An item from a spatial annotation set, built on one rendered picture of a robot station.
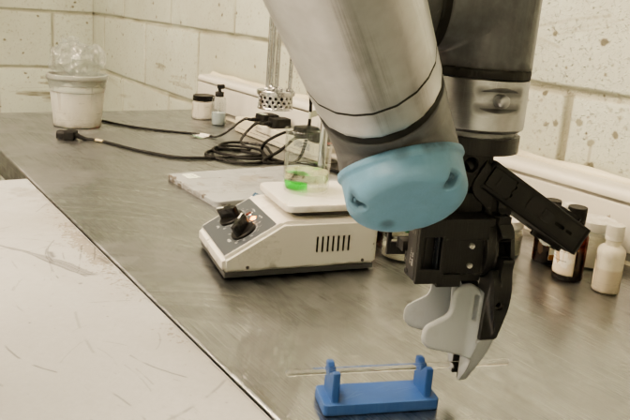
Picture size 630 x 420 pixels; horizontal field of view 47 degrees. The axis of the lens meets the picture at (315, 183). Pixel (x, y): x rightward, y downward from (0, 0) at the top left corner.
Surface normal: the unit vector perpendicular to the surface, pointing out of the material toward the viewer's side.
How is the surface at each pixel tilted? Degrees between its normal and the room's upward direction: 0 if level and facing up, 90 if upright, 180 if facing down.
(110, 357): 0
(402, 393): 0
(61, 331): 0
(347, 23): 131
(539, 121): 90
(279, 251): 90
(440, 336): 91
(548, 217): 87
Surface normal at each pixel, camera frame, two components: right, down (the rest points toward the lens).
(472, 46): -0.48, 0.18
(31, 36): 0.55, 0.24
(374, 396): 0.07, -0.97
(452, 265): 0.23, 0.25
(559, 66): -0.83, 0.07
